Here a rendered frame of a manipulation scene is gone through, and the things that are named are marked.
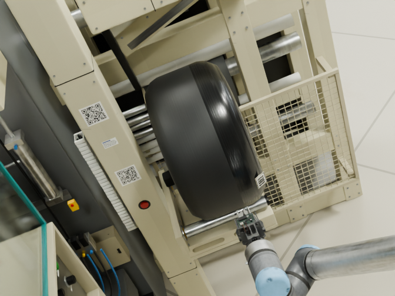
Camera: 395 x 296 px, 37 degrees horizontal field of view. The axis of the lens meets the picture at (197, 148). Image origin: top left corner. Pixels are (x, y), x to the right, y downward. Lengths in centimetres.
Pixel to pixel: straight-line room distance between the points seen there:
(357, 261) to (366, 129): 223
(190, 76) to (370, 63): 244
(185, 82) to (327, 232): 154
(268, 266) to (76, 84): 80
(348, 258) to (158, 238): 94
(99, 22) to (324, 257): 106
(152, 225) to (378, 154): 173
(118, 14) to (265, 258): 95
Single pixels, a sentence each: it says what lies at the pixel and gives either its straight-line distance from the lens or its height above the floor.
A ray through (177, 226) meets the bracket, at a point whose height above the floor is 95.
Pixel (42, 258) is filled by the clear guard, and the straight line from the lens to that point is 191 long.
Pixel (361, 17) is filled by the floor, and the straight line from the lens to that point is 480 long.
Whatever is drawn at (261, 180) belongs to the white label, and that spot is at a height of 113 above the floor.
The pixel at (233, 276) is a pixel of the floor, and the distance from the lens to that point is 323.
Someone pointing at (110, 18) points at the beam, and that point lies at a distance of 207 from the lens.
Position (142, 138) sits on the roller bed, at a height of 104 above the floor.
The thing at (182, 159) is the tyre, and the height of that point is 132.
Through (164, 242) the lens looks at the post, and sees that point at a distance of 237.
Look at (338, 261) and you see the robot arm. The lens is 167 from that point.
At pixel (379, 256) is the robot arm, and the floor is 129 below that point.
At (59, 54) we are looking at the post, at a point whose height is 175.
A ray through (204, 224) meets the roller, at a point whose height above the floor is 92.
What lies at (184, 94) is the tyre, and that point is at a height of 144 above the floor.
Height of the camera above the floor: 254
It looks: 39 degrees down
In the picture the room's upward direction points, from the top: 23 degrees counter-clockwise
